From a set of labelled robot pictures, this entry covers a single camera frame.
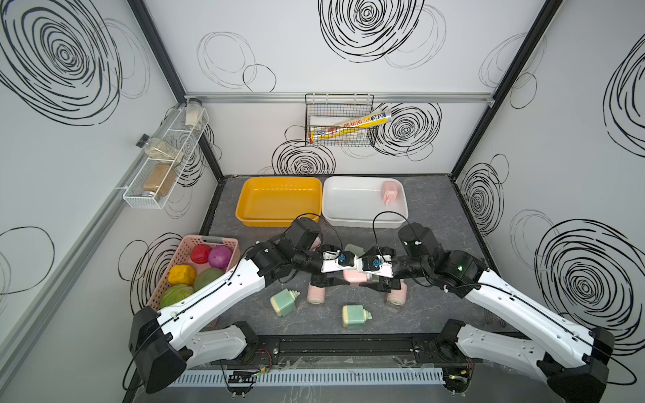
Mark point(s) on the white slotted cable duct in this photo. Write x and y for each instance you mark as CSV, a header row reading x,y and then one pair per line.
x,y
312,377

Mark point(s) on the green sharpener round centre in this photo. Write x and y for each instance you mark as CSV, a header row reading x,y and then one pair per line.
x,y
354,249

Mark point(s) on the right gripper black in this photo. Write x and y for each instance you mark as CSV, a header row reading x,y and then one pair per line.
x,y
380,285

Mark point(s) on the yellow plastic tray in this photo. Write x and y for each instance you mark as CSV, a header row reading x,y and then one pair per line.
x,y
276,201

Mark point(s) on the red toy fruit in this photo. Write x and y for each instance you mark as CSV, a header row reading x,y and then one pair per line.
x,y
200,254

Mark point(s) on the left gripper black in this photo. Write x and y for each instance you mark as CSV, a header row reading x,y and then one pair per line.
x,y
322,280

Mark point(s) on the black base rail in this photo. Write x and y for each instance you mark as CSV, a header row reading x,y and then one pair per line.
x,y
424,348

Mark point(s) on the green sharpener bottom centre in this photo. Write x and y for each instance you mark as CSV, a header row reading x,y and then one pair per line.
x,y
355,316

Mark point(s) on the yellow toy pepper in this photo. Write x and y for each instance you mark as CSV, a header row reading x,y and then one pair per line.
x,y
182,275

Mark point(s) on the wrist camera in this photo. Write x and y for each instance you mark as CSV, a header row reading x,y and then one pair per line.
x,y
376,265
340,260

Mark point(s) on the glass jar on shelf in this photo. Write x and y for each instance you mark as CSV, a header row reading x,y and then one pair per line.
x,y
193,112

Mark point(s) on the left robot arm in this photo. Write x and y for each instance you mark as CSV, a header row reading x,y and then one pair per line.
x,y
164,342

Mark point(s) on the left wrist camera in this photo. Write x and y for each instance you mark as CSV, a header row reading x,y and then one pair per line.
x,y
340,260

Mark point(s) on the green sharpener bottom left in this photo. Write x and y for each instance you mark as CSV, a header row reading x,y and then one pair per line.
x,y
284,302

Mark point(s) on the pink plastic basket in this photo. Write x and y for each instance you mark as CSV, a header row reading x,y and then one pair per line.
x,y
182,256

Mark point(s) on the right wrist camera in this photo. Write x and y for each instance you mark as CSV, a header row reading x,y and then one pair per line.
x,y
376,265

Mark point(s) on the purple toy fruit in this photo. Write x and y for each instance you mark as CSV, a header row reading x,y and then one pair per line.
x,y
220,256

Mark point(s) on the white wire wall shelf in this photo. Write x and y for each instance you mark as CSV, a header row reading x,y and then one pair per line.
x,y
174,131

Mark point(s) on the white plastic tray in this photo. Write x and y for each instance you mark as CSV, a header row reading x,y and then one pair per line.
x,y
355,201

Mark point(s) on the green toy cabbage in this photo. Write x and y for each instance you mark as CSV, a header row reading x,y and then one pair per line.
x,y
175,294

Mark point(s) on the black wire wall basket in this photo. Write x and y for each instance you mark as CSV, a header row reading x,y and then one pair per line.
x,y
327,112

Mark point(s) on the clear bottle on shelf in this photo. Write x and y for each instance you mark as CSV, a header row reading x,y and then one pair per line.
x,y
159,150

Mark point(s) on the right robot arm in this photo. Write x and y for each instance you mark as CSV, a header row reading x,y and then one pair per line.
x,y
571,359

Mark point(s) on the yellow toothpaste box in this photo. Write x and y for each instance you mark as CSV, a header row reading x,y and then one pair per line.
x,y
350,126

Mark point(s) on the pink sharpener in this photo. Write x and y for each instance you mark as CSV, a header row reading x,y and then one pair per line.
x,y
316,295
398,297
389,192
355,276

